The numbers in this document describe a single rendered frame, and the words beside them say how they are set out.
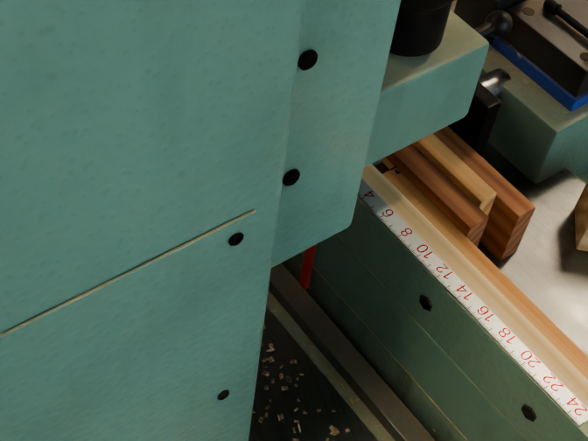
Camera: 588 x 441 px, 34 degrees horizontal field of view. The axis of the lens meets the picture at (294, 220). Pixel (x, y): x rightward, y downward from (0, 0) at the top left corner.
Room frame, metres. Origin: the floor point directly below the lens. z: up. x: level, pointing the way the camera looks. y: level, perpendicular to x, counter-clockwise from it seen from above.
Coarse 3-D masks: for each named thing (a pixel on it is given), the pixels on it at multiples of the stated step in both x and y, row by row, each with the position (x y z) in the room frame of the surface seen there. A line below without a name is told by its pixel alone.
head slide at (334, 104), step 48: (336, 0) 0.37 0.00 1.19; (384, 0) 0.39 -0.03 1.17; (336, 48) 0.37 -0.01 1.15; (384, 48) 0.39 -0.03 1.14; (336, 96) 0.38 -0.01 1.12; (288, 144) 0.36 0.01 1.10; (336, 144) 0.38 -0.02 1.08; (288, 192) 0.36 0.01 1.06; (336, 192) 0.38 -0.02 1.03; (288, 240) 0.36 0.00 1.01
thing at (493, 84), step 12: (492, 72) 0.60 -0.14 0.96; (504, 72) 0.60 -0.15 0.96; (480, 84) 0.55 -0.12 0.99; (492, 84) 0.59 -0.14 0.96; (480, 96) 0.53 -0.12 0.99; (492, 96) 0.54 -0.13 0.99; (480, 108) 0.53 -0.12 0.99; (492, 108) 0.53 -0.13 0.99; (468, 120) 0.53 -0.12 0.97; (480, 120) 0.52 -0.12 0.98; (492, 120) 0.53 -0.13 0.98; (456, 132) 0.54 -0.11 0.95; (468, 132) 0.53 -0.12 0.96; (480, 132) 0.52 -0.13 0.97; (468, 144) 0.53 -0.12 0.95; (480, 144) 0.53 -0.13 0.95
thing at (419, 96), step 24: (456, 24) 0.53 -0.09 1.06; (456, 48) 0.50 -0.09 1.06; (480, 48) 0.51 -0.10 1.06; (408, 72) 0.47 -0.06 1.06; (432, 72) 0.48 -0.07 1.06; (456, 72) 0.50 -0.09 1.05; (480, 72) 0.52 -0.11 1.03; (384, 96) 0.45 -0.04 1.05; (408, 96) 0.47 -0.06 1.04; (432, 96) 0.49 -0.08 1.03; (456, 96) 0.50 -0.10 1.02; (384, 120) 0.46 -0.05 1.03; (408, 120) 0.47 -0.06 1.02; (432, 120) 0.49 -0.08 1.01; (456, 120) 0.51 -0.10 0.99; (384, 144) 0.46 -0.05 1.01; (408, 144) 0.48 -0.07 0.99
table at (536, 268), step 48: (528, 192) 0.54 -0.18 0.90; (576, 192) 0.54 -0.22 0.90; (336, 240) 0.46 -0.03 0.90; (528, 240) 0.49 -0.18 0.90; (336, 288) 0.45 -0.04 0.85; (384, 288) 0.42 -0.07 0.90; (528, 288) 0.44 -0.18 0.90; (576, 288) 0.45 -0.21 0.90; (384, 336) 0.41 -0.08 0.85; (576, 336) 0.40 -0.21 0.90; (432, 384) 0.37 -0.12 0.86; (480, 432) 0.34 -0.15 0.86
